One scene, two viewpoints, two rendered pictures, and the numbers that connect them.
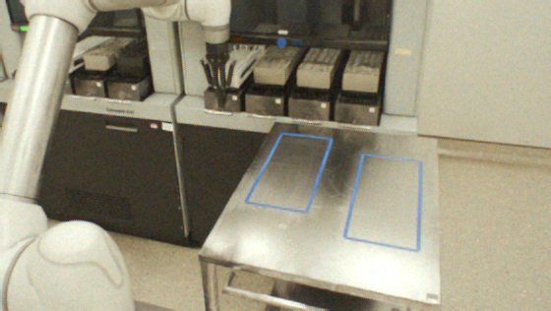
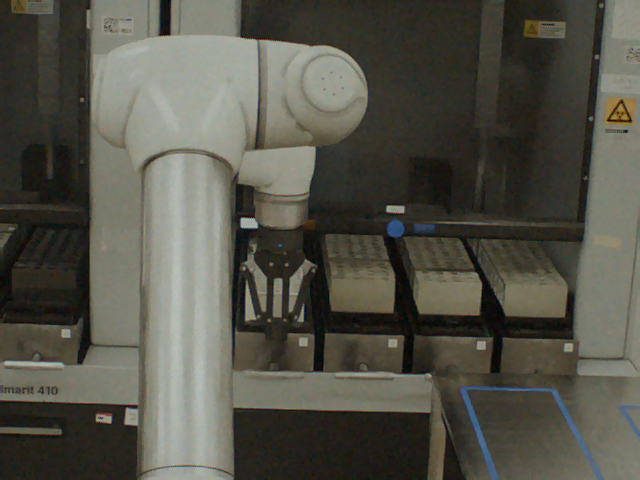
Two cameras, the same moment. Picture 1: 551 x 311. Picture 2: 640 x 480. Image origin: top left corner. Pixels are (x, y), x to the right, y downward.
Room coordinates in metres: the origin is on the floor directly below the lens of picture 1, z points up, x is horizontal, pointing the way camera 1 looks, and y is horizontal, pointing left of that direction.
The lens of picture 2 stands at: (-0.37, 0.83, 1.57)
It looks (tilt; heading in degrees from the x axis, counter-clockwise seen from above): 15 degrees down; 335
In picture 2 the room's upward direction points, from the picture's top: 3 degrees clockwise
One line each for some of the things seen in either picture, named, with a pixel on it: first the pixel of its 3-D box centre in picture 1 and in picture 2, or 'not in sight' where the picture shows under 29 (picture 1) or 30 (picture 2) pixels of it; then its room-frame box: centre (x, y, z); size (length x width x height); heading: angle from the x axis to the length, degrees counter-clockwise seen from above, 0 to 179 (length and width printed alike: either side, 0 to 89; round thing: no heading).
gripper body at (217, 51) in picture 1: (217, 53); (279, 250); (1.57, 0.00, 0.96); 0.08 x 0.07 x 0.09; 68
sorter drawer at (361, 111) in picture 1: (366, 75); (508, 296); (1.72, -0.55, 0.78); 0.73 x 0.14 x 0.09; 158
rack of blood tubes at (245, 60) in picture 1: (237, 67); (274, 284); (1.76, -0.08, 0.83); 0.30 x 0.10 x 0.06; 158
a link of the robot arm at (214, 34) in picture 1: (215, 31); (280, 207); (1.57, 0.00, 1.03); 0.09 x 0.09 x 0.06
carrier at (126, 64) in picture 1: (131, 64); (44, 284); (1.82, 0.33, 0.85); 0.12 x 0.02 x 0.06; 68
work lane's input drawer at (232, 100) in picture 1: (249, 67); (273, 290); (1.88, -0.13, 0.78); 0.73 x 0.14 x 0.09; 158
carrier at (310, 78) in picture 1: (314, 78); (448, 297); (1.56, -0.32, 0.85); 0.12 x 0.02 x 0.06; 67
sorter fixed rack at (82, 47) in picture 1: (81, 55); not in sight; (2.03, 0.58, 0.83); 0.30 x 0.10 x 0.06; 158
